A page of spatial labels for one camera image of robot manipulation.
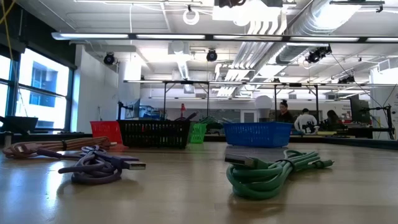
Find green plastic basket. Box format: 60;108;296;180
188;123;208;144

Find white coiled cable ring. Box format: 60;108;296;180
182;8;200;26

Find red plastic basket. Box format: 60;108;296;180
90;120;124;146

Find yellow hanging cable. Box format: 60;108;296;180
0;0;16;72

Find silver ventilation duct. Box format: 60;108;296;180
275;0;363;65

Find black tray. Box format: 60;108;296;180
0;115;39;134

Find dark purple usb cable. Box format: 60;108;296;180
174;111;198;122

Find pink usb cable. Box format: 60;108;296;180
2;136;118;160

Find white bulb on silver base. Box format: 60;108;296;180
254;95;274;123

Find green usb cable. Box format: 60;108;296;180
198;115;225;126
224;149;335;200

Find blue plastic basket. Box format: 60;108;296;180
223;121;294;148

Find black plastic basket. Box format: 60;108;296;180
117;119;192;149

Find long led light bar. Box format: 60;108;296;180
51;32;398;44

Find black camera stand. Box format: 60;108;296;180
359;104;396;140

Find black computer monitor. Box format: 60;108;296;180
349;93;371;124

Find person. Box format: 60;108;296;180
276;99;295;124
323;109;343;131
294;108;318;134

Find black rig frame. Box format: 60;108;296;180
162;80;211;121
273;82;320;124

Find computer monitor on arm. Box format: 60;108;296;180
117;98;141;121

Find black aluminium table frame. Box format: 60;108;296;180
0;130;398;151

